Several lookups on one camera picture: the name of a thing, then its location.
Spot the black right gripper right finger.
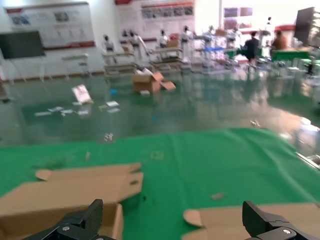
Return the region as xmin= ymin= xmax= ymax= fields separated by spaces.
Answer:
xmin=242 ymin=200 xmax=320 ymax=240

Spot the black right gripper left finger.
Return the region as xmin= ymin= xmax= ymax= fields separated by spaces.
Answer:
xmin=24 ymin=199 xmax=104 ymax=240

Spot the open cardboard box with hole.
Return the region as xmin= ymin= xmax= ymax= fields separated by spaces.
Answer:
xmin=0 ymin=162 xmax=145 ymax=240

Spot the open cardboard box on floor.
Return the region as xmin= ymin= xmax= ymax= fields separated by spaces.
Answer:
xmin=131 ymin=70 xmax=177 ymax=94

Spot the green table cloth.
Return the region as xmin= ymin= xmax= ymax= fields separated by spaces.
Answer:
xmin=0 ymin=127 xmax=320 ymax=240

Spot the white sign stand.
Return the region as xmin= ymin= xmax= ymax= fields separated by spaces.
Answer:
xmin=71 ymin=84 xmax=94 ymax=106

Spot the white folding table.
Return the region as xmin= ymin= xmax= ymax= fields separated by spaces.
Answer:
xmin=61 ymin=52 xmax=92 ymax=80

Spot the green covered table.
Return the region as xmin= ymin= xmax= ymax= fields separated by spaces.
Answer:
xmin=270 ymin=47 xmax=314 ymax=62

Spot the person in black clothes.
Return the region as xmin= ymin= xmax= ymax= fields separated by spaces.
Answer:
xmin=243 ymin=30 xmax=260 ymax=73

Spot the white humanoid robot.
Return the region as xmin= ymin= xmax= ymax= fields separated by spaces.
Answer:
xmin=102 ymin=34 xmax=116 ymax=54
xmin=180 ymin=25 xmax=194 ymax=63
xmin=158 ymin=29 xmax=170 ymax=50
xmin=121 ymin=29 xmax=142 ymax=61

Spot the person in orange clothes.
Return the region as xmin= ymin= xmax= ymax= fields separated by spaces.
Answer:
xmin=271 ymin=30 xmax=289 ymax=51

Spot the dark screen on stand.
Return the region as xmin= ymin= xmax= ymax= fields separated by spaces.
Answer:
xmin=0 ymin=30 xmax=47 ymax=83

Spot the large white notice board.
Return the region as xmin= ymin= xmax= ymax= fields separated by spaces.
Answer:
xmin=4 ymin=1 xmax=97 ymax=51

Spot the tall black panel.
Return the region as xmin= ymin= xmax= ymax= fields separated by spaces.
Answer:
xmin=295 ymin=6 xmax=320 ymax=47

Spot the notice board with red header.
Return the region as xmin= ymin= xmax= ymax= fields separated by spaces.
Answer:
xmin=114 ymin=0 xmax=196 ymax=43

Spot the open cardboard box holding cables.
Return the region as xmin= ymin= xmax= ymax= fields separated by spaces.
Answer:
xmin=181 ymin=202 xmax=320 ymax=240

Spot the grey metal rail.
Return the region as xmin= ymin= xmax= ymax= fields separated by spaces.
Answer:
xmin=295 ymin=151 xmax=320 ymax=172

